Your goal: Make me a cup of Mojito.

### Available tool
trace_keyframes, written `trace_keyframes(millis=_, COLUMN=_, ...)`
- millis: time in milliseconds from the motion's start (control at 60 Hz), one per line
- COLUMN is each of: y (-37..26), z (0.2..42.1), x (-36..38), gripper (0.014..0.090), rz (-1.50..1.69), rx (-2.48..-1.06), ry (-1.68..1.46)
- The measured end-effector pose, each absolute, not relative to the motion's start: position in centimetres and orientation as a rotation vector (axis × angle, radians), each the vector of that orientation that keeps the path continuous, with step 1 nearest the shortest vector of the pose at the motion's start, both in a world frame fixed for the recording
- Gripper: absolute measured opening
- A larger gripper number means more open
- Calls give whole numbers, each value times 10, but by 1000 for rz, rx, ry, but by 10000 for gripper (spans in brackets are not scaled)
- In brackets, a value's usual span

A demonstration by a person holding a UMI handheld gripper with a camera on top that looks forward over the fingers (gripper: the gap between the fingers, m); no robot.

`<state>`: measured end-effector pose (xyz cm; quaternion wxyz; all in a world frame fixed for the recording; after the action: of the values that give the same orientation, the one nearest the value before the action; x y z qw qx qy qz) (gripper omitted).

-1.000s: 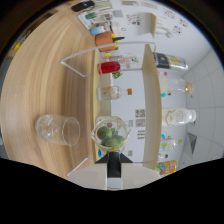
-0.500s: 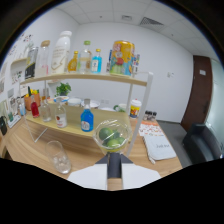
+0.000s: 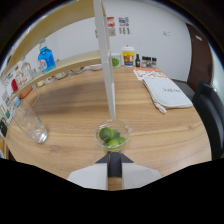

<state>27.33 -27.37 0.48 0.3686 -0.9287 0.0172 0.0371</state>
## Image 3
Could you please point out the white yellow lidded cup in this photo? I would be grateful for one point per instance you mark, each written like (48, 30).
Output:
(128, 56)

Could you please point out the clear drinking glass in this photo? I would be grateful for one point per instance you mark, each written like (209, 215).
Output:
(31, 126)

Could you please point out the orange printed paper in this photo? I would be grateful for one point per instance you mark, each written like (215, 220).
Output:
(146, 71)

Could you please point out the blue liquid glass bottle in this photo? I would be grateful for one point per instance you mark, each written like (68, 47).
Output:
(45, 60)

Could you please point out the black chair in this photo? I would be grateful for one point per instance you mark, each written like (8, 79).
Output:
(210, 116)

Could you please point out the brown door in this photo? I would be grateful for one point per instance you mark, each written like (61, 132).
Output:
(200, 56)

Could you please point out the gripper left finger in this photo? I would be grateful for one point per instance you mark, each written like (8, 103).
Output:
(95, 175)

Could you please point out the white folded cloth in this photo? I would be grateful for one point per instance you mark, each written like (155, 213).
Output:
(166, 93)

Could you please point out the white bowl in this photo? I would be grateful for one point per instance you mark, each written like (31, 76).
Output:
(78, 70)
(96, 66)

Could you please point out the white frame wooden shelf rack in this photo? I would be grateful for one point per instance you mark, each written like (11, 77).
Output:
(105, 50)

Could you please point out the green white mug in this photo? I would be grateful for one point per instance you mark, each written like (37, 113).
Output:
(116, 61)

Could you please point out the glass bowl of limes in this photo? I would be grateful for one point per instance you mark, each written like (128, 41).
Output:
(112, 135)

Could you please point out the red white wall poster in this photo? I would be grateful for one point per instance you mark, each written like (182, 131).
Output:
(111, 26)

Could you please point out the colourful wall poster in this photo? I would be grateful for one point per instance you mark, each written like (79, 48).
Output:
(123, 25)

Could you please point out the small spice jar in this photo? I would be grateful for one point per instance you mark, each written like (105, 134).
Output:
(149, 62)
(144, 62)
(154, 62)

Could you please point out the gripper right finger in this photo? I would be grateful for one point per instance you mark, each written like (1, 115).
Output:
(136, 175)

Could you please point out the dark sauce bottle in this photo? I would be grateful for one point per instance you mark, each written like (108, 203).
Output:
(137, 61)

